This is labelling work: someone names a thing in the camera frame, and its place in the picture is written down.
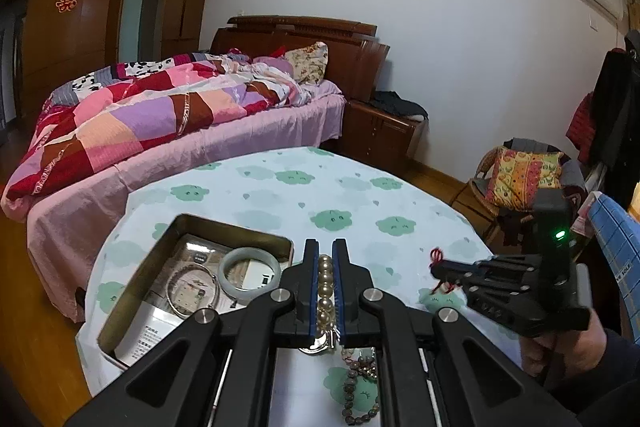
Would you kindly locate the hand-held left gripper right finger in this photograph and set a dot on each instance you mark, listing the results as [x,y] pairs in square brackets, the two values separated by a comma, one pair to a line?
[340,292]

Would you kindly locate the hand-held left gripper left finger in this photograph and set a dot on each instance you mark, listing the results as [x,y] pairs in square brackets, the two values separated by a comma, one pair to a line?
[312,292]

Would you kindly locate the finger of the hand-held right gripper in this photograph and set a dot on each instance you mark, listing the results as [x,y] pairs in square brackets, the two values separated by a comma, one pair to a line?
[525,307]
[490,268]

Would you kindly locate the metal tin box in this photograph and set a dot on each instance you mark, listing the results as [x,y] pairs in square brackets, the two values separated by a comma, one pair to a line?
[130,292]

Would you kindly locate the person's right forearm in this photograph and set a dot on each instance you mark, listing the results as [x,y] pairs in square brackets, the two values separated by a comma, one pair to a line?
[615,384]

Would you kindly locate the person's right hand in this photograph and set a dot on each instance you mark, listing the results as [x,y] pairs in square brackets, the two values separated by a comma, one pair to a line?
[580,349]

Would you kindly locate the colourful patterned cushion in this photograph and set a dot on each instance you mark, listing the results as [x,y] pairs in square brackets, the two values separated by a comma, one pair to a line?
[525,177]

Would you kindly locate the blue checked cloth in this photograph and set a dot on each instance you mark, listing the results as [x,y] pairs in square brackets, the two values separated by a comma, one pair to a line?
[615,237]

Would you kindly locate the wicker chair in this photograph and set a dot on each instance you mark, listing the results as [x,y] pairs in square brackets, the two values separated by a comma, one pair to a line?
[475,197]

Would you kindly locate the pale jade bangle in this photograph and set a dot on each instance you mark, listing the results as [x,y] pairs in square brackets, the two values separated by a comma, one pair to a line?
[226,279]

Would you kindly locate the hanging red garment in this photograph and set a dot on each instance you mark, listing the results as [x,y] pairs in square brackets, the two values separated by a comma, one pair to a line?
[581,127]

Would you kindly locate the hanging dark coat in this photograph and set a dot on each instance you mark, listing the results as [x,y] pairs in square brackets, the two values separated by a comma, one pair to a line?
[617,117]

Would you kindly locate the silver bangle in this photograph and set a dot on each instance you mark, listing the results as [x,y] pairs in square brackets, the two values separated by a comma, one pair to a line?
[176,311]

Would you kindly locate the wooden nightstand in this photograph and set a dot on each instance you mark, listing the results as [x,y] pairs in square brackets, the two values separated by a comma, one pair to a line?
[380,137]

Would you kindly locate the bed with pink sheet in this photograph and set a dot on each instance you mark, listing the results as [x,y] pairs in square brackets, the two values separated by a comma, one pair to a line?
[200,167]

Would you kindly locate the paper leaflets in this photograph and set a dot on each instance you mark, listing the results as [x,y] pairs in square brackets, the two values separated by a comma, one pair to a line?
[150,337]

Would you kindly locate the dark folded clothes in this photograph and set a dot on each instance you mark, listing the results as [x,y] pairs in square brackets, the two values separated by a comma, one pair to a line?
[400,104]

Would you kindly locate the floral pillow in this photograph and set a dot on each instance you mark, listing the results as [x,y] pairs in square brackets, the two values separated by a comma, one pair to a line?
[310,62]

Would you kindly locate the wooden headboard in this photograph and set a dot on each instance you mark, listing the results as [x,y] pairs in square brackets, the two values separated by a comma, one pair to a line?
[350,57]

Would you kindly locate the patchwork quilt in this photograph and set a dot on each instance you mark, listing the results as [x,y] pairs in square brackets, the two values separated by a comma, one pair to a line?
[150,117]

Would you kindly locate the wooden wardrobe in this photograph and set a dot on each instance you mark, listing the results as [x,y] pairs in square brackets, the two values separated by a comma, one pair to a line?
[90,17]

